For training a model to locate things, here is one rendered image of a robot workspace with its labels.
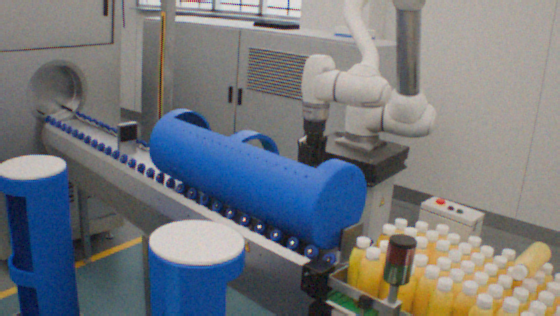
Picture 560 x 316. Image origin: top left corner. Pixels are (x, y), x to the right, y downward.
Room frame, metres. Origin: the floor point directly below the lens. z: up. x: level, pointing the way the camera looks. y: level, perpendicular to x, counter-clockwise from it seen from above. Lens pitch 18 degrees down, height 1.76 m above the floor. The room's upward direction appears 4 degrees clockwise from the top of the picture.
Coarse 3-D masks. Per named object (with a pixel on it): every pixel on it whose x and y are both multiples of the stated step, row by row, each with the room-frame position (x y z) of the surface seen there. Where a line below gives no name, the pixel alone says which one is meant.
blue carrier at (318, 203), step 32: (160, 128) 2.10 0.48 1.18; (192, 128) 2.01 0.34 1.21; (160, 160) 2.06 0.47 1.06; (192, 160) 1.91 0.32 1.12; (224, 160) 1.81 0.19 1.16; (256, 160) 1.74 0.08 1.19; (288, 160) 1.69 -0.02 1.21; (224, 192) 1.79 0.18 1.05; (256, 192) 1.68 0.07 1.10; (288, 192) 1.60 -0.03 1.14; (320, 192) 1.54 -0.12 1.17; (352, 192) 1.66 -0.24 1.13; (288, 224) 1.59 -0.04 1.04; (320, 224) 1.55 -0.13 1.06; (352, 224) 1.68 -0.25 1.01
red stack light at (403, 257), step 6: (390, 246) 1.05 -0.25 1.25; (390, 252) 1.05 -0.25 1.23; (396, 252) 1.04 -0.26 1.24; (402, 252) 1.03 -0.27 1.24; (408, 252) 1.03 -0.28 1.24; (414, 252) 1.04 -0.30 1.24; (390, 258) 1.04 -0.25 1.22; (396, 258) 1.03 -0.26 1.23; (402, 258) 1.03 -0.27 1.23; (408, 258) 1.03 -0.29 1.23; (396, 264) 1.03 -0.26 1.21; (402, 264) 1.03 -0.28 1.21; (408, 264) 1.03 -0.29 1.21
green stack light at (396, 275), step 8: (384, 264) 1.06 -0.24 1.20; (392, 264) 1.04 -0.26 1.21; (384, 272) 1.06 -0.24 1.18; (392, 272) 1.04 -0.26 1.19; (400, 272) 1.03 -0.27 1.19; (408, 272) 1.04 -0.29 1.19; (384, 280) 1.05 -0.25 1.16; (392, 280) 1.04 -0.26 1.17; (400, 280) 1.03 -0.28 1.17; (408, 280) 1.04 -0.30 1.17
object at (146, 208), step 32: (96, 128) 2.92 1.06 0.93; (64, 160) 2.75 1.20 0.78; (96, 160) 2.47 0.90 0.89; (96, 192) 2.55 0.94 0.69; (128, 192) 2.23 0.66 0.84; (160, 192) 2.10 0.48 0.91; (160, 224) 2.10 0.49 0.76; (256, 256) 1.68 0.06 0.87; (320, 256) 1.60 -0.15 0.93; (256, 288) 1.72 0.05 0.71; (288, 288) 1.57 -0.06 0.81
